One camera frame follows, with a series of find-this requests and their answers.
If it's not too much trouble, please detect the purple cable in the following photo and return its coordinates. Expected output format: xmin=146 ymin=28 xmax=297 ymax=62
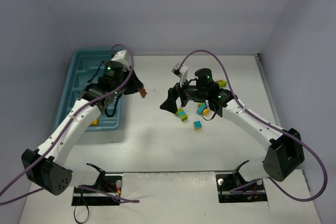
xmin=0 ymin=44 xmax=140 ymax=206
xmin=180 ymin=49 xmax=328 ymax=204

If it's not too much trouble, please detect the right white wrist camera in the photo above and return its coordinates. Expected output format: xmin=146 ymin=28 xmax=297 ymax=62
xmin=172 ymin=63 xmax=188 ymax=87

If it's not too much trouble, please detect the small green lego brick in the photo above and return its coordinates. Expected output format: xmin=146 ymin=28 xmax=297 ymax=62
xmin=215 ymin=80 xmax=227 ymax=88

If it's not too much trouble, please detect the yellow striped lego piece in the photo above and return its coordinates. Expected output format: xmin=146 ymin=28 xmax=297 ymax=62
xmin=90 ymin=119 xmax=99 ymax=126

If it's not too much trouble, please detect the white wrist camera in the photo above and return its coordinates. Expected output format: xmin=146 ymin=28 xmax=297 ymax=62
xmin=111 ymin=49 xmax=132 ymax=71
xmin=172 ymin=63 xmax=188 ymax=87

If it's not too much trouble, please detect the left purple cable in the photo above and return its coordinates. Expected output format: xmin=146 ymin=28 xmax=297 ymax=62
xmin=0 ymin=44 xmax=140 ymax=206

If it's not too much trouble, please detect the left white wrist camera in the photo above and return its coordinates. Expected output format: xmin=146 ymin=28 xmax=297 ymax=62
xmin=111 ymin=49 xmax=132 ymax=71

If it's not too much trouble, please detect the blue yellow lego cube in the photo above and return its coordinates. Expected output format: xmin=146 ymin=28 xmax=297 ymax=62
xmin=193 ymin=121 xmax=202 ymax=131

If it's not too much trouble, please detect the orange brown lego brick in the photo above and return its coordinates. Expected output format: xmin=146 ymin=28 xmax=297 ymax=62
xmin=139 ymin=88 xmax=147 ymax=98

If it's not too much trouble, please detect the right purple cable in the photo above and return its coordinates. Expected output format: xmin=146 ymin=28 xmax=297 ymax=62
xmin=180 ymin=49 xmax=328 ymax=204

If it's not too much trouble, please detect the teal plastic compartment tray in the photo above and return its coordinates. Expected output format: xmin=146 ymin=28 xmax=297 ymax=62
xmin=54 ymin=47 xmax=122 ymax=132

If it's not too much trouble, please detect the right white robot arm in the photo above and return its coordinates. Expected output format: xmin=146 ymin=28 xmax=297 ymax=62
xmin=160 ymin=66 xmax=305 ymax=183

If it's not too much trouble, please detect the black loop cable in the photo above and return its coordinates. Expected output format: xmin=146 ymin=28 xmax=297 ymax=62
xmin=73 ymin=204 xmax=89 ymax=223

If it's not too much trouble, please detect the green blue yellow lego stack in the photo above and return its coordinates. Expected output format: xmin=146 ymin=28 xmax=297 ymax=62
xmin=196 ymin=103 xmax=209 ymax=115

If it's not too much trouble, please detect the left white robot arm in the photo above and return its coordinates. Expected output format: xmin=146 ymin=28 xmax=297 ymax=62
xmin=21 ymin=60 xmax=143 ymax=196

